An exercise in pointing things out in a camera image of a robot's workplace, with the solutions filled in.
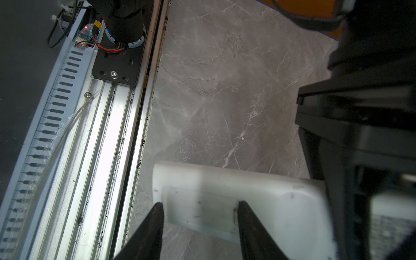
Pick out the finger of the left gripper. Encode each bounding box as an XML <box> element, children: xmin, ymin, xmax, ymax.
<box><xmin>299</xmin><ymin>128</ymin><xmax>416</xmax><ymax>260</ymax></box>

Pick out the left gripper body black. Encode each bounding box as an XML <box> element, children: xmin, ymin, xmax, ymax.
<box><xmin>295</xmin><ymin>55</ymin><xmax>416</xmax><ymax>166</ymax></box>

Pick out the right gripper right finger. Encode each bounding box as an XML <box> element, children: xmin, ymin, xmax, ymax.
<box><xmin>237</xmin><ymin>201</ymin><xmax>288</xmax><ymax>260</ymax></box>

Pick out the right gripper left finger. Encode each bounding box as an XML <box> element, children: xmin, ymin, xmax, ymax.
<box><xmin>114</xmin><ymin>202</ymin><xmax>165</xmax><ymax>260</ymax></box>

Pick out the white remote control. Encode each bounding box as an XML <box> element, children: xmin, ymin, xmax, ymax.
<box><xmin>152</xmin><ymin>160</ymin><xmax>416</xmax><ymax>260</ymax></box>

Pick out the left circuit board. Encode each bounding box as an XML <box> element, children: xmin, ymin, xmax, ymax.
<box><xmin>74</xmin><ymin>23</ymin><xmax>99</xmax><ymax>48</ymax></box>

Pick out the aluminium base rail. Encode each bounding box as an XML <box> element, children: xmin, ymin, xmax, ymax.
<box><xmin>25</xmin><ymin>1</ymin><xmax>169</xmax><ymax>260</ymax></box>

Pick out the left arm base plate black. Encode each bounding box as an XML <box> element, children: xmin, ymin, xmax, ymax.
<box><xmin>92</xmin><ymin>21</ymin><xmax>147</xmax><ymax>87</ymax></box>

